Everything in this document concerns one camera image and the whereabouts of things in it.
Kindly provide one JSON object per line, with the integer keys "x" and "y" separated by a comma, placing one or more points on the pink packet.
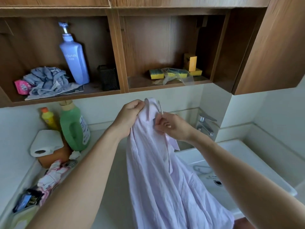
{"x": 22, "y": 87}

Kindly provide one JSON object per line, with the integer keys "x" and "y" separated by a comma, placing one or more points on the blue pump bottle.
{"x": 74, "y": 61}

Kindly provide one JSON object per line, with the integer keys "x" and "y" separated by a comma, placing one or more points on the pink and white crumpled bag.
{"x": 51, "y": 178}

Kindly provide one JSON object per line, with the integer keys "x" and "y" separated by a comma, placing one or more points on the white sink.
{"x": 238, "y": 164}

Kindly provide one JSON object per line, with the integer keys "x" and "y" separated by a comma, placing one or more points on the wooden cabinet door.
{"x": 274, "y": 45}

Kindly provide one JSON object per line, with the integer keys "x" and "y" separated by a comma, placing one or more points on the person's right hand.
{"x": 177, "y": 128}

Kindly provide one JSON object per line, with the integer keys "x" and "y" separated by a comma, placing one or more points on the white toilet paper roll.
{"x": 45, "y": 142}

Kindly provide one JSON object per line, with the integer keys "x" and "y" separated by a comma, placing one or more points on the flat grey magazine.
{"x": 72, "y": 89}

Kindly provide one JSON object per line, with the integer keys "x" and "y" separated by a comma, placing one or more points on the black mesh holder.
{"x": 109, "y": 77}

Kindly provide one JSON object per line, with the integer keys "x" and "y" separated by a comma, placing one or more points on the clear plastic bag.
{"x": 174, "y": 79}

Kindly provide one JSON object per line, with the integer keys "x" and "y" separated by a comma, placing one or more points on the orange container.
{"x": 57, "y": 156}

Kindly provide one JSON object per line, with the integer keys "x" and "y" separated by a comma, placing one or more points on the wooden wall cabinet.
{"x": 152, "y": 40}

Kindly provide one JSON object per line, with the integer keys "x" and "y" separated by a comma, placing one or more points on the small metal lid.
{"x": 71, "y": 163}

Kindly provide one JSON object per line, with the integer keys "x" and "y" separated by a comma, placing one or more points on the metal sink drain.
{"x": 218, "y": 182}

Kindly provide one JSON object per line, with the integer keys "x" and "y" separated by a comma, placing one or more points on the person's right forearm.
{"x": 247, "y": 188}

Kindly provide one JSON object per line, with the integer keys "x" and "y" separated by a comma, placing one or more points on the black and blue packet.
{"x": 27, "y": 200}

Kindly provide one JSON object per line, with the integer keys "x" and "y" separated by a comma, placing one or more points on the yellow box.
{"x": 190, "y": 62}

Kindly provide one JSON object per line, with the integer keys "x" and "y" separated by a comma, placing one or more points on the lilac shirt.
{"x": 157, "y": 183}

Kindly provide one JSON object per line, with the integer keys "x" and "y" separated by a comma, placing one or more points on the yellow sponge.
{"x": 196, "y": 72}
{"x": 177, "y": 73}
{"x": 156, "y": 74}

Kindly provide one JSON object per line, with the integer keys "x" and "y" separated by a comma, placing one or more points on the person's left forearm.
{"x": 78, "y": 186}

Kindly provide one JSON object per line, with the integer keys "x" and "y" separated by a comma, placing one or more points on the pale yellow plastic bag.
{"x": 22, "y": 218}

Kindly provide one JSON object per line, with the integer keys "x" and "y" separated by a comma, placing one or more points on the grey-blue crumpled cloth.
{"x": 46, "y": 79}

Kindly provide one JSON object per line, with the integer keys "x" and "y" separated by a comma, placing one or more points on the person's left hand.
{"x": 126, "y": 116}

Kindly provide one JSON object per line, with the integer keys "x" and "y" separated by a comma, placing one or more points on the chrome faucet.
{"x": 206, "y": 126}

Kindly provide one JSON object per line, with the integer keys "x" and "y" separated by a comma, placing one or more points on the person's right thumb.
{"x": 168, "y": 116}

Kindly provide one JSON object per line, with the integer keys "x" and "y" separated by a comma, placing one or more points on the green detergent bottle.
{"x": 73, "y": 128}

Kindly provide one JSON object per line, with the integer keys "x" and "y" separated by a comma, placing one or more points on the white crumpled tissue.
{"x": 74, "y": 155}

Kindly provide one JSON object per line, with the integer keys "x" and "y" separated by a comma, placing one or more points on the yellow bottle with orange cap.
{"x": 49, "y": 118}

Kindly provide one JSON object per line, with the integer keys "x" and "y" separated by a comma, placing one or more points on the person's left fingers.
{"x": 138, "y": 104}

